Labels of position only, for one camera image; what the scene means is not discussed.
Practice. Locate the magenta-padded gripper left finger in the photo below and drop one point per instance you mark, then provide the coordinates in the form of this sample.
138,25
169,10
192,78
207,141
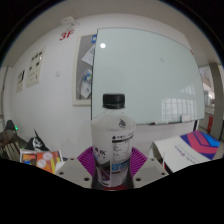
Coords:
85,163

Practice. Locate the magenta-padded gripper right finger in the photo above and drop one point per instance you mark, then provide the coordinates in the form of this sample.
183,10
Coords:
139,161

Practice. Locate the clear black-capped water bottle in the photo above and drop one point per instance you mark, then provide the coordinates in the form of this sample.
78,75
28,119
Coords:
113,143

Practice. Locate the colourful printed book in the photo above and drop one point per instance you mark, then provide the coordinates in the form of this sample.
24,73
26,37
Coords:
40,161

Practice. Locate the white blue cardboard box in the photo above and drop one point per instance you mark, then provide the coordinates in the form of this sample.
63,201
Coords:
183,150

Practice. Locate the black skull-print flag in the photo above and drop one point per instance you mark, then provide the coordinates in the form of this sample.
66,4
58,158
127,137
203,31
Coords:
37,142

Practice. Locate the colourful sheet on notice board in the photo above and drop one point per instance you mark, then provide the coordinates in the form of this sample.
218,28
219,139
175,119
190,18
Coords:
86,83

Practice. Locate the grey framed notice board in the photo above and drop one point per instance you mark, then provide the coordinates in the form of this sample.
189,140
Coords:
80,83

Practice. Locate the large whiteboard on stand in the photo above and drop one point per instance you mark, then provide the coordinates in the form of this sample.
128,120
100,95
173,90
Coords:
146,76

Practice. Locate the white sheet on notice board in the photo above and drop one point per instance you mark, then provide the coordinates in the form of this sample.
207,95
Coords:
88,56

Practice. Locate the blue strip on notice board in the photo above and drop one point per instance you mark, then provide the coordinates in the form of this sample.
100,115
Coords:
94,38

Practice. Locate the white wall switch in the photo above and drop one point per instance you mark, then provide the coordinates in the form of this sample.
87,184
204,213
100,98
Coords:
57,73

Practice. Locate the small white wall poster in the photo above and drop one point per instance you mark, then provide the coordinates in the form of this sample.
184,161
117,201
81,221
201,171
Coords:
20,80

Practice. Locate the large white wall poster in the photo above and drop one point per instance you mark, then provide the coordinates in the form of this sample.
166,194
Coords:
35,67

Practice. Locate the red-lettered wall sign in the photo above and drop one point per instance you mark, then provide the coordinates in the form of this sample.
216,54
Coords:
66,35

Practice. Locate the white wall-mounted fixture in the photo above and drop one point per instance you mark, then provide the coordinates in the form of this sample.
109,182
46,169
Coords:
69,21

